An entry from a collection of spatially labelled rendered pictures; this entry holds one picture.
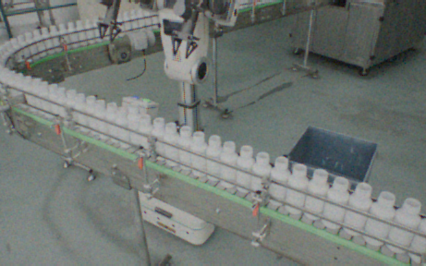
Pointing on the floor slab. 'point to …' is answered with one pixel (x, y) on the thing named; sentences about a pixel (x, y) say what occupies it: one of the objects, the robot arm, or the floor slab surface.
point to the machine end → (363, 30)
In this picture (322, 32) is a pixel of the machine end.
